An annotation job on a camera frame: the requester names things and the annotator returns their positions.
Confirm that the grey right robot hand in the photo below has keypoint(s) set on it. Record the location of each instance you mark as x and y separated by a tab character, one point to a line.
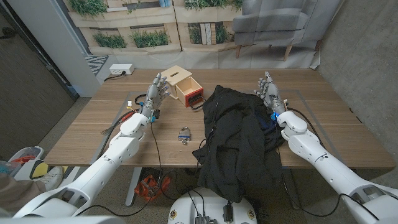
271	93

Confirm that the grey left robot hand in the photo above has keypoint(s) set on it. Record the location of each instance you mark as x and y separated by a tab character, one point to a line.
154	95

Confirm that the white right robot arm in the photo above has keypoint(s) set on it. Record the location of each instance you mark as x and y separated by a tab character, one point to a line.
311	146

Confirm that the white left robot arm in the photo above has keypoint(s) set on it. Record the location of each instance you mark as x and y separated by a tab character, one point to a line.
121	146

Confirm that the wooden box with drawer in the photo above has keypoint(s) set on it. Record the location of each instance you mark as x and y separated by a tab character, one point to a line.
194	95

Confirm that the black trousers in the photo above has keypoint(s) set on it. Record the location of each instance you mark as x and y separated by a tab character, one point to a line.
239	140

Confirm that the person leg brown trousers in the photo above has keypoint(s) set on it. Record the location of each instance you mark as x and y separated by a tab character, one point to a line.
18	193

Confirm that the wooden box with slot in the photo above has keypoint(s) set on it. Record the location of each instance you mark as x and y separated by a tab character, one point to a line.
177	73

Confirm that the white power strip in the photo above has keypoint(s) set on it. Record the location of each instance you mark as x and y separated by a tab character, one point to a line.
121	69

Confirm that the silver blue padlock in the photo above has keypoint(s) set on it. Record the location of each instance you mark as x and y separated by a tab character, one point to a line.
184	134

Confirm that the orange tool bundle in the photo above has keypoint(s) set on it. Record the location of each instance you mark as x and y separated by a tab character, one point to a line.
146	186

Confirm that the white table leg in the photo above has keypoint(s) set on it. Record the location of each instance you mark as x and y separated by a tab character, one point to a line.
133	186

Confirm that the dark table leg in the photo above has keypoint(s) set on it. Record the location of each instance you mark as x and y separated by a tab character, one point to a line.
292	193

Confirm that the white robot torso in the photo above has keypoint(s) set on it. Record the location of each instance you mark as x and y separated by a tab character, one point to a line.
211	205

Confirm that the dark wood-grain door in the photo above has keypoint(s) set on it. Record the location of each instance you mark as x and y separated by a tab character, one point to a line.
28	93

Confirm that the white sneaker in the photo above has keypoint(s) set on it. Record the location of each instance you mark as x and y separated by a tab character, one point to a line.
53	179

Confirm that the white plastic bin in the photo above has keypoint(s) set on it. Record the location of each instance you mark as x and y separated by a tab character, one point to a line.
28	154

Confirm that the clear plastic storage box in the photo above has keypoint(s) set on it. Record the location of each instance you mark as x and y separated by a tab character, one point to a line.
7	168

